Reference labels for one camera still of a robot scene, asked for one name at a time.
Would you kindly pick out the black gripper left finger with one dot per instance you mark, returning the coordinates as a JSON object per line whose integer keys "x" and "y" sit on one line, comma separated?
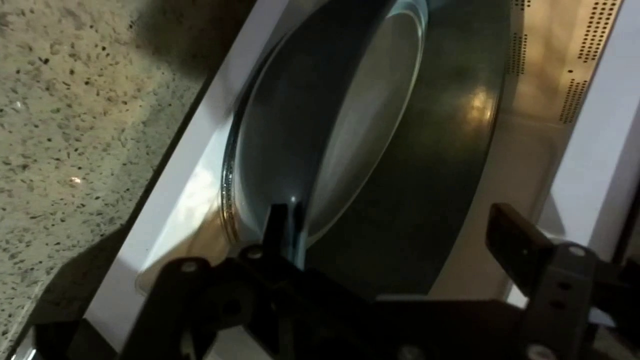
{"x": 288, "y": 312}

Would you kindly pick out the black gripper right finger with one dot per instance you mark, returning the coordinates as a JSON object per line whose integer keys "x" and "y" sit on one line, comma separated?
{"x": 557, "y": 279}

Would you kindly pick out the dark grey bowl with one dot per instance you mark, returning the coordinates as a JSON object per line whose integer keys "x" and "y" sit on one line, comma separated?
{"x": 373, "y": 122}

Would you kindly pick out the white microwave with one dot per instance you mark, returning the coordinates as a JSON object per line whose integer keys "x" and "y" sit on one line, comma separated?
{"x": 564, "y": 153}

